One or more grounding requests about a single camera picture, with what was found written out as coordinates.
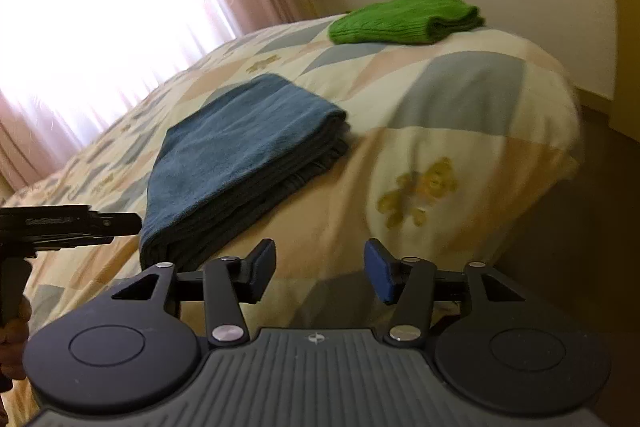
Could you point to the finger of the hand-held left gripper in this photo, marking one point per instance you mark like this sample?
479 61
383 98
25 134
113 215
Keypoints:
120 223

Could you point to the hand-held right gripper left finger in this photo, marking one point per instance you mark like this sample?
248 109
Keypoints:
261 272

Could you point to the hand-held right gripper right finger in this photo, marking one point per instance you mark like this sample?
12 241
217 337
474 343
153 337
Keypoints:
381 272

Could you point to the blue jeans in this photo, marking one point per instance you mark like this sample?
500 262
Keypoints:
235 142

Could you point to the person's left hand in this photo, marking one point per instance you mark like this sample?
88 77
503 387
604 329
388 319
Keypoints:
12 347

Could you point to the patchwork bear print quilt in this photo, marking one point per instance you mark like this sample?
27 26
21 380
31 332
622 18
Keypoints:
450 107

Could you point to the green knit sweater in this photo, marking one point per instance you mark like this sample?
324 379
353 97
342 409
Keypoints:
395 19

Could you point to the cream wooden cabinet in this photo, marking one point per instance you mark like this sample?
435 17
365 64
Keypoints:
625 32

